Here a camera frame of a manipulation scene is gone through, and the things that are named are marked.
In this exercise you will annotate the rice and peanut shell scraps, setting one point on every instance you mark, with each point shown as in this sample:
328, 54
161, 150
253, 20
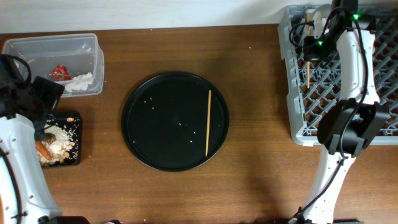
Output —
65, 150

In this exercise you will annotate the black rectangular waste tray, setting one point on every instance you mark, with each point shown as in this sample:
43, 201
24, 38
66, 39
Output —
65, 114

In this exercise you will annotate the white tissue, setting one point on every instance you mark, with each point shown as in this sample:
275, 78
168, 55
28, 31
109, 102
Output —
80, 82

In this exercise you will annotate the grey round plate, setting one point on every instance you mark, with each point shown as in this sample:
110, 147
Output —
319, 19

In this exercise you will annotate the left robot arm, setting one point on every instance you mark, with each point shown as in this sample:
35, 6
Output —
27, 109

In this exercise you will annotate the red snack wrapper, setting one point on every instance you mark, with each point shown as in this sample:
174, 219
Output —
60, 73

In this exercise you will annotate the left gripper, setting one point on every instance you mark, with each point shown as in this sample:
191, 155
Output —
51, 91

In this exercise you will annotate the brown walnut shell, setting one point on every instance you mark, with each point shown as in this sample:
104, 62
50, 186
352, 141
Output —
49, 138

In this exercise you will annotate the clear plastic bin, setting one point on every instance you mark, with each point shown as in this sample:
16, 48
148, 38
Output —
79, 53

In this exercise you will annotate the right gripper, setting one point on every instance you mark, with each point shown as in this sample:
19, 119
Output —
312, 53

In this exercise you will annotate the grey dishwasher rack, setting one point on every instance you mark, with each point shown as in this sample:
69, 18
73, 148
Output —
306, 107

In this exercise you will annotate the orange carrot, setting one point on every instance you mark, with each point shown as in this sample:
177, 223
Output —
43, 150

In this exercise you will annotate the round black serving tray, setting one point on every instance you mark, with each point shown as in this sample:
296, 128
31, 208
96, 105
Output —
163, 122

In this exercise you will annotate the wooden chopstick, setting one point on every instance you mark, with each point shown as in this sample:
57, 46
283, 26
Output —
308, 62
208, 123

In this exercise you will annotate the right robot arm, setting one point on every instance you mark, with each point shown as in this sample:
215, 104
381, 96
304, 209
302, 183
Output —
350, 126

